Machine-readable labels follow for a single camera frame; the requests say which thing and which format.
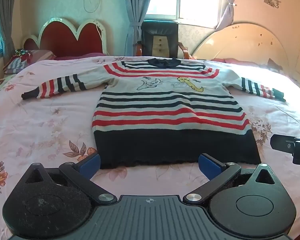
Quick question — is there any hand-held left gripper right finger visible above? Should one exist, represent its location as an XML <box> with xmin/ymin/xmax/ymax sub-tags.
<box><xmin>183</xmin><ymin>153</ymin><xmax>278</xmax><ymax>207</ymax></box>

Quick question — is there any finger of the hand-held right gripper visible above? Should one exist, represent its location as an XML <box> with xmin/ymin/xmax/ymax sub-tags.
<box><xmin>270</xmin><ymin>134</ymin><xmax>297</xmax><ymax>153</ymax></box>

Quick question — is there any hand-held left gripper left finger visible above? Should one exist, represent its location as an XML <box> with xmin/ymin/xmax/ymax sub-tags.
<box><xmin>20</xmin><ymin>153</ymin><xmax>117</xmax><ymax>207</ymax></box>

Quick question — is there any striped knit sweater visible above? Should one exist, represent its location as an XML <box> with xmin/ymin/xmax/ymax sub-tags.
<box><xmin>21</xmin><ymin>57</ymin><xmax>287</xmax><ymax>170</ymax></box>

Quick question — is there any pink floral bedsheet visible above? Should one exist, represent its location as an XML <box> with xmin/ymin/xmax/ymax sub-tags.
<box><xmin>0</xmin><ymin>55</ymin><xmax>300</xmax><ymax>240</ymax></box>

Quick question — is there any dark striped cushion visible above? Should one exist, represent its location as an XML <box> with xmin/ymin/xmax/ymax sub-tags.
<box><xmin>267</xmin><ymin>57</ymin><xmax>285</xmax><ymax>72</ymax></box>

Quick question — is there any pink pillow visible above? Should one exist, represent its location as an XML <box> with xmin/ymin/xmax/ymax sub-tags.
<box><xmin>211</xmin><ymin>58</ymin><xmax>261</xmax><ymax>67</ymax></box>

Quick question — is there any cream round headboard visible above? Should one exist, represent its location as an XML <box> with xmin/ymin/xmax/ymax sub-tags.
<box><xmin>191</xmin><ymin>22</ymin><xmax>290</xmax><ymax>73</ymax></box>

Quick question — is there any magenta pillow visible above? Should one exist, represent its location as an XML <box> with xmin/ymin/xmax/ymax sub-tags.
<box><xmin>54</xmin><ymin>52</ymin><xmax>107</xmax><ymax>61</ymax></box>

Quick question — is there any striped pillow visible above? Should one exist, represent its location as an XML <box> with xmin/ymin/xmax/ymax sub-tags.
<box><xmin>3</xmin><ymin>49</ymin><xmax>56</xmax><ymax>75</ymax></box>

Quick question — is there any small cream drawer cabinet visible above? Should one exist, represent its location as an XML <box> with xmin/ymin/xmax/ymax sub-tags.
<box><xmin>151</xmin><ymin>34</ymin><xmax>171</xmax><ymax>56</ymax></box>

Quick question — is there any red scalloped headboard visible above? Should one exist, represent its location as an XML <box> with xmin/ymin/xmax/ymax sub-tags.
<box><xmin>22</xmin><ymin>17</ymin><xmax>108</xmax><ymax>58</ymax></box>

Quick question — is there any black leather armchair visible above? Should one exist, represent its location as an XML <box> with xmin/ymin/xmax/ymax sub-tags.
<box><xmin>134</xmin><ymin>20</ymin><xmax>191</xmax><ymax>60</ymax></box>

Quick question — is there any grey-blue curtain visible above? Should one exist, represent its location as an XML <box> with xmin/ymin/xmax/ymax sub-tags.
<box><xmin>215</xmin><ymin>0</ymin><xmax>238</xmax><ymax>30</ymax></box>
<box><xmin>0</xmin><ymin>0</ymin><xmax>23</xmax><ymax>58</ymax></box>
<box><xmin>122</xmin><ymin>0</ymin><xmax>156</xmax><ymax>56</ymax></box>

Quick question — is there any bright window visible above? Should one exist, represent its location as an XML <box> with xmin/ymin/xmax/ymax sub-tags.
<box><xmin>146</xmin><ymin>0</ymin><xmax>225</xmax><ymax>28</ymax></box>

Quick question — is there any white wall cable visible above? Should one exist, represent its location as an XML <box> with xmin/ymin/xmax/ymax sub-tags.
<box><xmin>83</xmin><ymin>0</ymin><xmax>103</xmax><ymax>46</ymax></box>

